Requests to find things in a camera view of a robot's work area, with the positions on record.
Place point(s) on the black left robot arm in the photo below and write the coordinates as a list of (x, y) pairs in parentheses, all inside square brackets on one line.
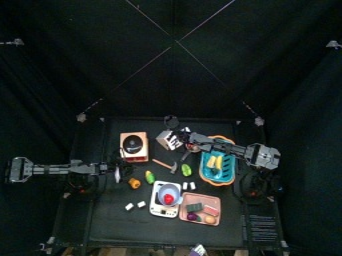
[(49, 169)]

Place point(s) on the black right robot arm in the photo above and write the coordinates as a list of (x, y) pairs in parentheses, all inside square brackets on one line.
[(254, 155)]

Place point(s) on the yellow orange toy pepper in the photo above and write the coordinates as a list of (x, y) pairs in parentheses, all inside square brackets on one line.
[(134, 183)]

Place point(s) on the large patterned white box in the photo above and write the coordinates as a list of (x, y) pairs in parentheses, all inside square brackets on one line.
[(169, 140)]

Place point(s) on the red wooden coffee grinder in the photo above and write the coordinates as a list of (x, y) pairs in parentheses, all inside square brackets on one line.
[(134, 146)]

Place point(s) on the yellow toy banana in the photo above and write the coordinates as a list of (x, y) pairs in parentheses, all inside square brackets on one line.
[(214, 162)]

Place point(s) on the green yellow toy corn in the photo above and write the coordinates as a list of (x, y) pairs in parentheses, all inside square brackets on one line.
[(150, 177)]

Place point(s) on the green toy pepper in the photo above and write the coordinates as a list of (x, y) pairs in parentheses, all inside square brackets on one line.
[(186, 170)]

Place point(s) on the wooden toy hammer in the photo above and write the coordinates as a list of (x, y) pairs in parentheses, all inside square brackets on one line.
[(166, 165)]

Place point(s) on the teal basket with orange rim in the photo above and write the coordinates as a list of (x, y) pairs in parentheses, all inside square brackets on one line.
[(218, 173)]

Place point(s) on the small patterned white cube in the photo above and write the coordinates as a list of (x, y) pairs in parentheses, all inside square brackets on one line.
[(141, 204), (185, 185), (193, 185), (129, 206)]

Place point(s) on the grey toy cooking pot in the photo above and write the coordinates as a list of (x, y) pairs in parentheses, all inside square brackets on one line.
[(170, 194)]

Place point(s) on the red toy in pot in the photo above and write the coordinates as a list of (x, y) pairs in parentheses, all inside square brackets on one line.
[(169, 199)]

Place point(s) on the white toy kitchen scale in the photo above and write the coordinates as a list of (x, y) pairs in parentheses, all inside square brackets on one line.
[(162, 210)]

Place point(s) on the pink plastic tray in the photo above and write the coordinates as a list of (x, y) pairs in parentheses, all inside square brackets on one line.
[(201, 200)]

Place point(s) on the pink red toy block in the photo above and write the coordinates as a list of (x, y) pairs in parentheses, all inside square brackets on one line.
[(212, 210)]

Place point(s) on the purple toy eggplant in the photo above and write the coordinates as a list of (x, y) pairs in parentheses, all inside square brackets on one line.
[(193, 216)]

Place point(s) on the orange toy egg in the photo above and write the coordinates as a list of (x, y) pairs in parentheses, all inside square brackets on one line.
[(210, 219)]

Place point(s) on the purple white card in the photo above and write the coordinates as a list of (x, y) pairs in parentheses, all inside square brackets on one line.
[(199, 250)]

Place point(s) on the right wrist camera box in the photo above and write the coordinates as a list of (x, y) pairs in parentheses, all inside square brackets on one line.
[(182, 133)]

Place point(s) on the metal frame clamp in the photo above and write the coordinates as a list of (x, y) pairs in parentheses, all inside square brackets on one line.
[(260, 121), (18, 42), (81, 117), (334, 44)]

